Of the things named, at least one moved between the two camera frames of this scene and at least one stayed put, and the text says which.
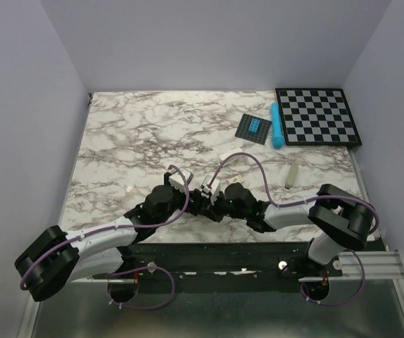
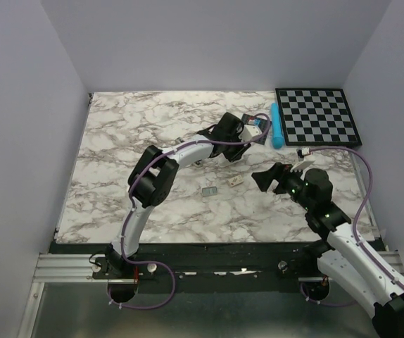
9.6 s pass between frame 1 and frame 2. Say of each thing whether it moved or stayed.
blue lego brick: stayed
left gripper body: moved
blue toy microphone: stayed
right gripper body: moved
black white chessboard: stayed
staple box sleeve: stayed
